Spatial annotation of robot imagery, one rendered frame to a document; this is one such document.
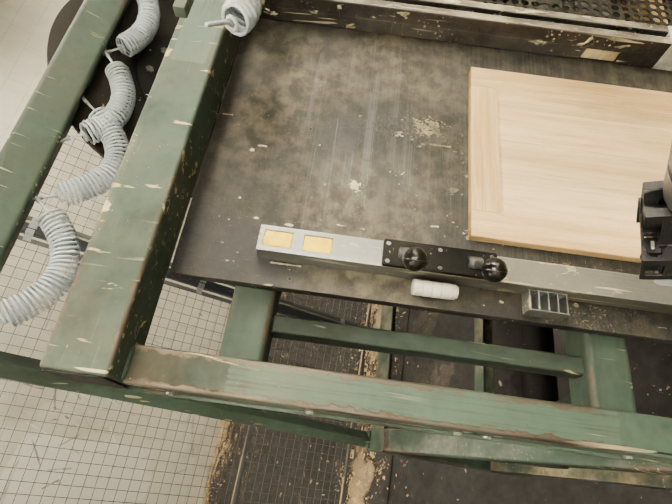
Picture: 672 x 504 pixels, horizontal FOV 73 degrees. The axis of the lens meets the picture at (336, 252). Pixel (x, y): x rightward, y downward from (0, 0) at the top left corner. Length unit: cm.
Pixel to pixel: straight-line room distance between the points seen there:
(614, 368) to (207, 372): 70
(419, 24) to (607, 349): 80
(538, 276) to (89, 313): 73
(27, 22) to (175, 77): 555
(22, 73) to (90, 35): 458
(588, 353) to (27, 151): 132
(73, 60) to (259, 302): 94
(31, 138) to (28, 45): 497
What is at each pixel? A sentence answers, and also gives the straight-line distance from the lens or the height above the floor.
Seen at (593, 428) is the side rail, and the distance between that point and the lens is 82.
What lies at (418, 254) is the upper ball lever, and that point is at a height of 155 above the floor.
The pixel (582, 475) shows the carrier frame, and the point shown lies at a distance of 206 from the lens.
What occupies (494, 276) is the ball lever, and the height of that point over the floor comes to 145.
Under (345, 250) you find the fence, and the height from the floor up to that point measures 158.
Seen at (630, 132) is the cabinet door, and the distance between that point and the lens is 119.
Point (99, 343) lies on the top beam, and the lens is 74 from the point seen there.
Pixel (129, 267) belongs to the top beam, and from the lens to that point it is 77.
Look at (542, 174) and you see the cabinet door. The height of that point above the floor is 125.
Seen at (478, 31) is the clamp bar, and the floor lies 138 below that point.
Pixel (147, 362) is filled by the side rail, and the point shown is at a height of 182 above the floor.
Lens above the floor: 196
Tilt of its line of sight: 27 degrees down
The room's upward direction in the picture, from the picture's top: 68 degrees counter-clockwise
